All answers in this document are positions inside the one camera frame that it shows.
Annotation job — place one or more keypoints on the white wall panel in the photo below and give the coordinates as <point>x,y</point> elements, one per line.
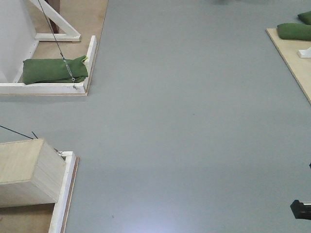
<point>17,39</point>

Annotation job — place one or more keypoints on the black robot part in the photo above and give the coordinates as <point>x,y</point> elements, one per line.
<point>301,210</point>

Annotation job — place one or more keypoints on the plywood board far right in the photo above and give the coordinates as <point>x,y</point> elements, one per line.
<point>299,67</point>

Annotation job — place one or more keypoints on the green sandbag right front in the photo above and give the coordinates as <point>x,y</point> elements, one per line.
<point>294,31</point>

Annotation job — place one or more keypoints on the white rail lower left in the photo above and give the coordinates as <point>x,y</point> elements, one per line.
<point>61,207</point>

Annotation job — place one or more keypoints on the green sandbag near cable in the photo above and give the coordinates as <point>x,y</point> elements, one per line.
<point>54,70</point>

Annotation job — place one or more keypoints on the green sandbag right rear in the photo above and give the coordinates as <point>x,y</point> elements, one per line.
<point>305,17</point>

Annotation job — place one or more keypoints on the white wooden foot right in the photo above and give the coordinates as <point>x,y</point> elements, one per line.
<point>304,53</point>

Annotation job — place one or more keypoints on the brown plywood base board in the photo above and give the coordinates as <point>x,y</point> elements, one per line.
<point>86,16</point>

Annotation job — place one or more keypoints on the light plywood box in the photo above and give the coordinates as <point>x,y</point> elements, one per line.
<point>31,173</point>

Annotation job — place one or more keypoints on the white diagonal wooden brace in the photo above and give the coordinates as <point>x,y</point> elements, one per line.
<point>69,35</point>

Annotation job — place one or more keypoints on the white wooden edge rail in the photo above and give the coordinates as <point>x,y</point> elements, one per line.
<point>56,89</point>

